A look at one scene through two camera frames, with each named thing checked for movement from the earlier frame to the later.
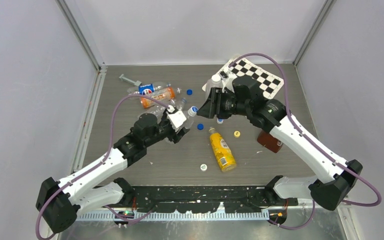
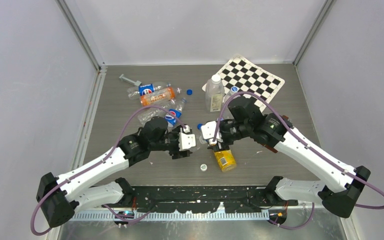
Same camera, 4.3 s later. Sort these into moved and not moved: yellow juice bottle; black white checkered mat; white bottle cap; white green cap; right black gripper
Moved: right black gripper
Not moved: yellow juice bottle; black white checkered mat; white green cap; white bottle cap
